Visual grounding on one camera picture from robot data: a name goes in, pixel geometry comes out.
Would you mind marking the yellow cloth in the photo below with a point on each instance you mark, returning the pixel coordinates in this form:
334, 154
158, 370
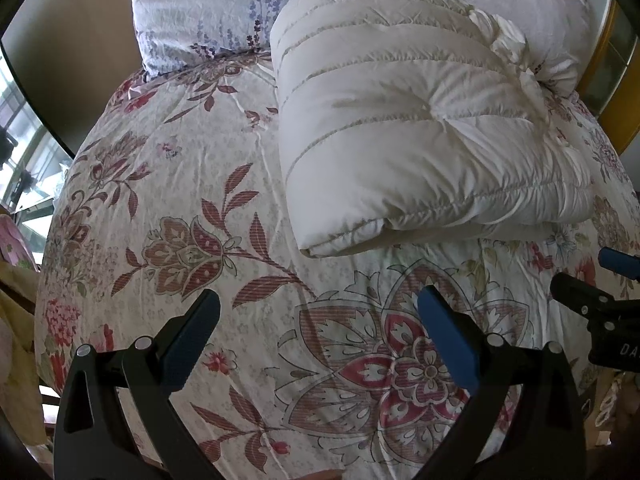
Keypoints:
17, 340

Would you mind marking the pink floral cloth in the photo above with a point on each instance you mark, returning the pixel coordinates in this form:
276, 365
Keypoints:
11, 242

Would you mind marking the pale pink printed pillow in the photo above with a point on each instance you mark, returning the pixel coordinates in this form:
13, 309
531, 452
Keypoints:
525, 5

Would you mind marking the lavender floral pillow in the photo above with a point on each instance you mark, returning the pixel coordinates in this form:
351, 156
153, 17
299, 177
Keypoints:
215, 10

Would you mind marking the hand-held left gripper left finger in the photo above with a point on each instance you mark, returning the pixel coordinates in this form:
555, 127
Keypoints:
192, 340

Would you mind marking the golden satin cloth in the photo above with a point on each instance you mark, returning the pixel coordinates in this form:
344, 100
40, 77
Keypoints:
607, 410

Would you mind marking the wooden headboard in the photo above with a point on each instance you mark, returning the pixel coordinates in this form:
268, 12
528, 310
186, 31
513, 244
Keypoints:
622, 127

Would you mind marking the glass balcony window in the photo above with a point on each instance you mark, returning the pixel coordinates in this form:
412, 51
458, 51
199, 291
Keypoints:
27, 140

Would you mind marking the floral bed sheet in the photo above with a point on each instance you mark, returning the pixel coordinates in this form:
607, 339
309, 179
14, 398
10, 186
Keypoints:
200, 175

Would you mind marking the white puffer jacket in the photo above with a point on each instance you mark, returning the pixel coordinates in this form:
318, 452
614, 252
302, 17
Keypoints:
400, 135

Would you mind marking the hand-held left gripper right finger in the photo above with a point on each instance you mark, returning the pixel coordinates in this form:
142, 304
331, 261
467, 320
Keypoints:
450, 340

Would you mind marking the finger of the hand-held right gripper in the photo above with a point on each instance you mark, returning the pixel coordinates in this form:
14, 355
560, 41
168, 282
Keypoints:
620, 264
582, 297

